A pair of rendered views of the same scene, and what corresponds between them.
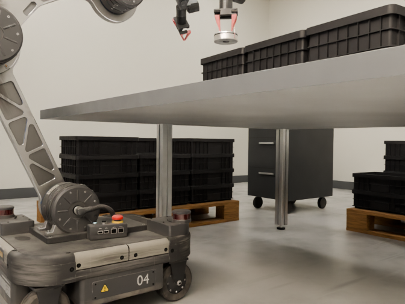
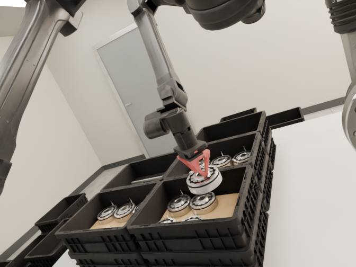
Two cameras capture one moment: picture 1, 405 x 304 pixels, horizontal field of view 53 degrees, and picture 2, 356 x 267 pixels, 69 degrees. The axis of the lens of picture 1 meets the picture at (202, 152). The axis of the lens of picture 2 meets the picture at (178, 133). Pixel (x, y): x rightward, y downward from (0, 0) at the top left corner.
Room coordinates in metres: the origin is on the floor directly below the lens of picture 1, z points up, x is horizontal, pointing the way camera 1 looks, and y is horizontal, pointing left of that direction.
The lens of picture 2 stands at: (2.09, 0.53, 1.36)
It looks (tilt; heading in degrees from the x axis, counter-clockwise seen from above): 14 degrees down; 244
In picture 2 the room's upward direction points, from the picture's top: 24 degrees counter-clockwise
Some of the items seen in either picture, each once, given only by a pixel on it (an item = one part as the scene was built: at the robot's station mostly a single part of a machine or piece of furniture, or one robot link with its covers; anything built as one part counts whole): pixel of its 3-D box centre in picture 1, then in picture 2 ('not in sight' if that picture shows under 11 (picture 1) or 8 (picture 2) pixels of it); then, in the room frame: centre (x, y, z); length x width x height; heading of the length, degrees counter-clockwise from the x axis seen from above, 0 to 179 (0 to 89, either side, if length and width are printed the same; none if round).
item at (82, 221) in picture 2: not in sight; (115, 218); (2.00, -0.56, 0.87); 0.40 x 0.30 x 0.11; 124
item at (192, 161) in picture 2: (223, 23); (197, 161); (1.77, -0.08, 1.08); 0.07 x 0.07 x 0.09; 84
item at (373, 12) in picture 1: (383, 32); (227, 131); (1.28, -0.57, 0.92); 0.40 x 0.30 x 0.02; 124
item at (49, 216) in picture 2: not in sight; (72, 227); (2.25, -2.04, 0.37); 0.40 x 0.30 x 0.45; 38
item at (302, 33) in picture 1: (309, 49); (212, 157); (1.53, -0.40, 0.92); 0.40 x 0.30 x 0.02; 124
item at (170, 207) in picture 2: not in sight; (178, 202); (1.78, -0.36, 0.86); 0.10 x 0.10 x 0.01
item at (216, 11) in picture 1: (225, 6); (186, 139); (1.77, -0.09, 1.15); 0.10 x 0.07 x 0.07; 84
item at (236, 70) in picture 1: (255, 73); (196, 209); (1.78, -0.23, 0.87); 0.40 x 0.30 x 0.11; 124
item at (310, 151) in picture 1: (290, 156); not in sight; (3.53, -0.76, 0.45); 0.62 x 0.45 x 0.90; 128
